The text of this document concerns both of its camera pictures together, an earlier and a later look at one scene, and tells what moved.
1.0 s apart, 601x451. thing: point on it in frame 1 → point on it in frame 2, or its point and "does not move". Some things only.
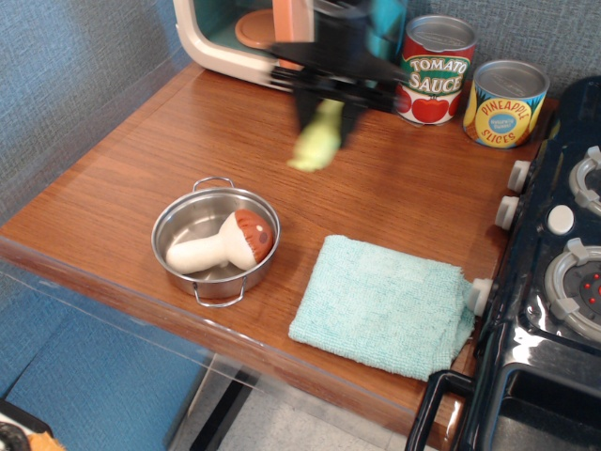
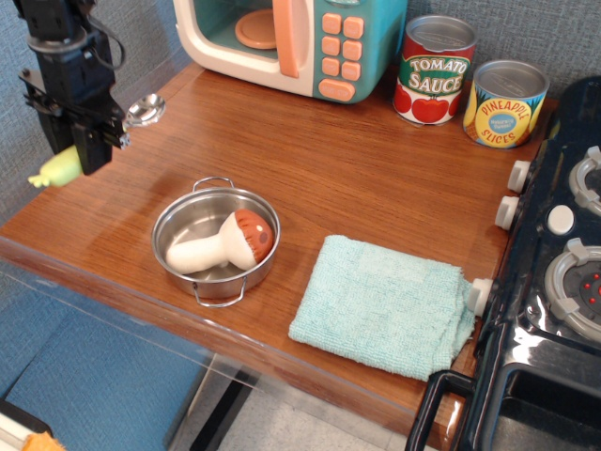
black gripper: x=339 y=63 → x=77 y=86
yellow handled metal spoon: x=320 y=138 → x=65 y=167
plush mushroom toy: x=244 y=239 does not move
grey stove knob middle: x=506 y=211 does not move
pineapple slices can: x=503 y=103 does not move
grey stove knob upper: x=517 y=176 does not move
